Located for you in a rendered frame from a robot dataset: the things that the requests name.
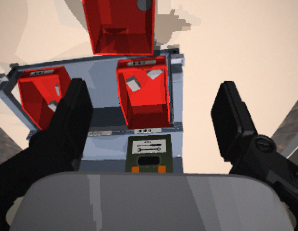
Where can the grey steel disc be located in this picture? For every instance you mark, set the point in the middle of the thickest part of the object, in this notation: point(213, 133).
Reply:
point(144, 5)

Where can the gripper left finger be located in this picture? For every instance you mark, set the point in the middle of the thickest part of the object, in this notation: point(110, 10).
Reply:
point(50, 151)

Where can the red bin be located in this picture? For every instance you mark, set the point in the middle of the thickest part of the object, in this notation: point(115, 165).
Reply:
point(118, 27)
point(36, 95)
point(147, 107)

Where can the dark grey metal shelf rack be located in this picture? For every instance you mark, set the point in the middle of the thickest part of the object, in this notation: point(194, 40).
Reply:
point(108, 153)

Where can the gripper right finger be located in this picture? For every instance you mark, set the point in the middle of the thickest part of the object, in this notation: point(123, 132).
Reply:
point(239, 142)

